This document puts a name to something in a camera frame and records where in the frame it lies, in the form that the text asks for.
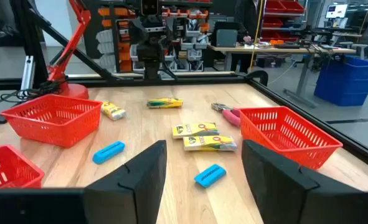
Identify shelf with orange white bins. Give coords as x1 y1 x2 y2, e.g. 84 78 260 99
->
83 0 213 74

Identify computer monitor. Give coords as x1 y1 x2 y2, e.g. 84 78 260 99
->
324 3 349 20

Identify red bin rack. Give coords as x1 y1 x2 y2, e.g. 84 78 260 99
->
260 0 308 43

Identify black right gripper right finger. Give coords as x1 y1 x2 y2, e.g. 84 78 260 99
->
241 139 368 224

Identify black table clamp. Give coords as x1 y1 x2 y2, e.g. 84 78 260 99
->
245 69 270 88

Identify red plastic slotted basket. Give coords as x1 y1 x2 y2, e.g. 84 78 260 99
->
238 106 344 170
0 144 45 190
0 93 103 149

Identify person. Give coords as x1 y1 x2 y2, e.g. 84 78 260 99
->
232 0 266 74

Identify silver aluminium extrusion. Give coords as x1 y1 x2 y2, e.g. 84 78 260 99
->
19 55 36 91

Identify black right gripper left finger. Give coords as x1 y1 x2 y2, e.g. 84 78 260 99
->
83 139 168 224

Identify black frame post with strut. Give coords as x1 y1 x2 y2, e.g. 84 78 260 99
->
11 0 120 90

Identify blue storage tote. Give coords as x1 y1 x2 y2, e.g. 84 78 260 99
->
313 84 368 108
315 73 368 95
321 55 368 81

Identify yellow hanging cord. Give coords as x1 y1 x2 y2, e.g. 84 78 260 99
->
248 0 265 73

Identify black cable bundle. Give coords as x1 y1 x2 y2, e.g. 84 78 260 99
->
0 80 67 104

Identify red desk lamp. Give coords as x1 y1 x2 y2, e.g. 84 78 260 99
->
45 0 93 100

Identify grey box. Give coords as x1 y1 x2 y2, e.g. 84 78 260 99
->
215 28 238 49

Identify wooden desk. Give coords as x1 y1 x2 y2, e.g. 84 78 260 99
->
207 42 357 109

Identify blue rectangular eraser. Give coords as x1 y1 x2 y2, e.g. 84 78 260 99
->
193 164 227 189
92 140 126 166

